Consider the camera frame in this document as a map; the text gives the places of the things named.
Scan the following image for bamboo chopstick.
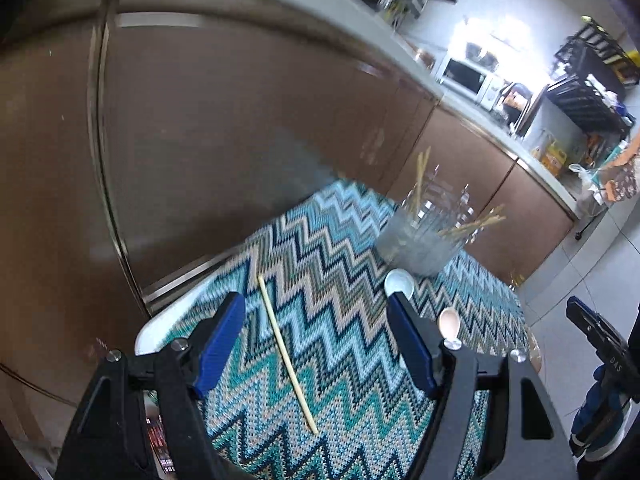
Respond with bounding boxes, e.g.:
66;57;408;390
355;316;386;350
440;215;507;239
410;152;426;212
417;146;432;211
257;275;320;435

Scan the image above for copper base cabinets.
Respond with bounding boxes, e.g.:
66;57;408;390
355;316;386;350
0;0;581;441

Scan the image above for wooden chopsticks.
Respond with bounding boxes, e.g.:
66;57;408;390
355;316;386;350
439;204;507;237

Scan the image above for zigzag patterned knitted cloth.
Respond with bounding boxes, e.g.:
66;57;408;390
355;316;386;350
149;179;532;480

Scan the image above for white kitchen countertop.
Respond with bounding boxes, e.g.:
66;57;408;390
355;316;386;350
30;0;583;221

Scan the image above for patchwork hanging cloth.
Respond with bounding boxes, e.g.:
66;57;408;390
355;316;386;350
600;129;640;207

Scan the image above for clear glass utensil holder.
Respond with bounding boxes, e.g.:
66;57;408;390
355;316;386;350
376;180;479;277

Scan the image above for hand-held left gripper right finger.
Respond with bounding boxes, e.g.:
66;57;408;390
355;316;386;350
386;291;579;480

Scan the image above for white and blue rags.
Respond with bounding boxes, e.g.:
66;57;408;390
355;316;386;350
585;75;637;127

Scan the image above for pink ceramic spoon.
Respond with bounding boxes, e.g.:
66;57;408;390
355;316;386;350
437;307;461;347

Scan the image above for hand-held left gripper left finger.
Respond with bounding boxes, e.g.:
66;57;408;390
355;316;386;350
54;291;247;480

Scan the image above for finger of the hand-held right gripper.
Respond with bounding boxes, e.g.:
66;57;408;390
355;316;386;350
566;296;623;361

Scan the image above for white microwave oven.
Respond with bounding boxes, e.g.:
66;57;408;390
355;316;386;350
436;42;504;112

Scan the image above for steel bowl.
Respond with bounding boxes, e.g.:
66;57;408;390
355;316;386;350
462;40;501;69

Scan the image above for yellow detergent bottle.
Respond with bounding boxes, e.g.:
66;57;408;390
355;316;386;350
540;140;571;179

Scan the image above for red printed packet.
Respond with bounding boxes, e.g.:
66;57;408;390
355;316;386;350
142;400;177;476

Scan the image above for white plastic bag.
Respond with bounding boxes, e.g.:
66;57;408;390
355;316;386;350
570;162;609;217

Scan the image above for black dish rack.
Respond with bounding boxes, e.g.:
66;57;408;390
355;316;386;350
545;21;639;137

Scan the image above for pale blue ceramic spoon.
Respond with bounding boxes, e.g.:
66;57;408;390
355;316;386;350
384;268;416;299

